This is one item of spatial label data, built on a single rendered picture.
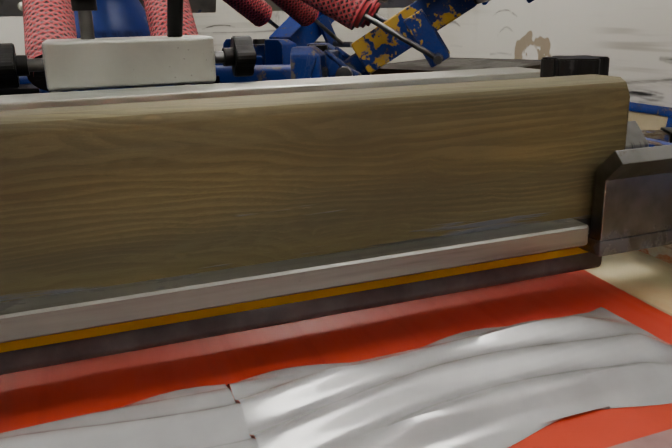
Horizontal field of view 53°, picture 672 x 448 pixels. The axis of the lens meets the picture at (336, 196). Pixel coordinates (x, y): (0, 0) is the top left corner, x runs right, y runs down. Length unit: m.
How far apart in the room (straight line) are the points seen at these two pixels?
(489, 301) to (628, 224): 0.08
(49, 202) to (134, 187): 0.03
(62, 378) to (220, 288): 0.08
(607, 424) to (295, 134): 0.15
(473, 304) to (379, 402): 0.11
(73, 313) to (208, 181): 0.07
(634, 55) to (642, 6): 0.18
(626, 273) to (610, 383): 0.13
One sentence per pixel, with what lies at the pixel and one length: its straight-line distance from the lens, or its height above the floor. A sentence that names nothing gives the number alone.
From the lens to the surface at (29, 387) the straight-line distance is 0.30.
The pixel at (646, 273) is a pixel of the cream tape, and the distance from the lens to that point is 0.40.
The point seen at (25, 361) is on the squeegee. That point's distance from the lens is 0.29.
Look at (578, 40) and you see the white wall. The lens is 3.18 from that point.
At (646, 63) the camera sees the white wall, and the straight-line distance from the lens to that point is 2.90.
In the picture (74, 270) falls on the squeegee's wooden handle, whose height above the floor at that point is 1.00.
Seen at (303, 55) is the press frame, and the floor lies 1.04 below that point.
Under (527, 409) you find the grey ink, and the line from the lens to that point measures 0.25.
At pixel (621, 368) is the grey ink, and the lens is 0.28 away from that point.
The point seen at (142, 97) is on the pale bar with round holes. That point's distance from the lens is 0.49.
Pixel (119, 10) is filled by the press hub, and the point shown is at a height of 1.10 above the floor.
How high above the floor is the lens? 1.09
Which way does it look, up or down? 15 degrees down
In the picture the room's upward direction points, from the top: 1 degrees counter-clockwise
